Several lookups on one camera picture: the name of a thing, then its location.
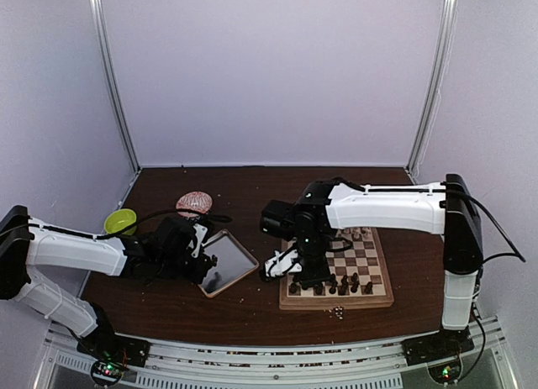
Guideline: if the aluminium frame post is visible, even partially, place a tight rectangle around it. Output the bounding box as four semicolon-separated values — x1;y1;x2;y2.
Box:
89;0;141;173
406;0;458;181

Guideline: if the red patterned bowl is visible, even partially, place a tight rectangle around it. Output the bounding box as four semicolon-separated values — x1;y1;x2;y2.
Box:
176;191;213;218

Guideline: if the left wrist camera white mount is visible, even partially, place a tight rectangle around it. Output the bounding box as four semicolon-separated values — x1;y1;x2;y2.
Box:
187;223;208;258

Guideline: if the left aluminium frame post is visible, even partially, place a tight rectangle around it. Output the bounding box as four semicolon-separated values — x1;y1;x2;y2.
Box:
89;0;141;173

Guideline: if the aluminium front rail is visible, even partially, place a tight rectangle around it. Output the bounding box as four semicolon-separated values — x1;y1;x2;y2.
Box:
41;315;509;389

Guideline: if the right aluminium frame post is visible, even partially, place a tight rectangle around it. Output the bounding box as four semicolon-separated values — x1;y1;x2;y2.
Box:
406;0;458;181

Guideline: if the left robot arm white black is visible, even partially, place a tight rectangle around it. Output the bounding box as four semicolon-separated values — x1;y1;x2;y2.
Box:
1;205;232;359

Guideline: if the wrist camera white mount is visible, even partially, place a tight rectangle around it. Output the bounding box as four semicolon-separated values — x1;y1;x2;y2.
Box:
187;223;208;258
259;248;303;281

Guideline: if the wooden chess board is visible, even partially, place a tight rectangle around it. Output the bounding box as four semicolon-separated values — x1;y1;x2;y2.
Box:
279;227;394;311

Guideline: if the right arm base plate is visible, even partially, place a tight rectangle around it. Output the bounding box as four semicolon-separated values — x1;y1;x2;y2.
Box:
401;335;475;366

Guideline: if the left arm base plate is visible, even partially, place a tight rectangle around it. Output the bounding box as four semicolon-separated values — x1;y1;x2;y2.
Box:
76;335;150;367

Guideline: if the green bowl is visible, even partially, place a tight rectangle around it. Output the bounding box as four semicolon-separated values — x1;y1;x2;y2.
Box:
104;208;137;234

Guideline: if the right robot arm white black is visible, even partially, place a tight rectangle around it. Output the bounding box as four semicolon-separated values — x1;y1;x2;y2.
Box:
260;174;525;357

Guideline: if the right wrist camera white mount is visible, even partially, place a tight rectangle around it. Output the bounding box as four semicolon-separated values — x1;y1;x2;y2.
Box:
259;248;303;281

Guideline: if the metal tray wooden rim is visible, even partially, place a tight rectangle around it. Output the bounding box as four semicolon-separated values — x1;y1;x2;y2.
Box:
198;229;259;298

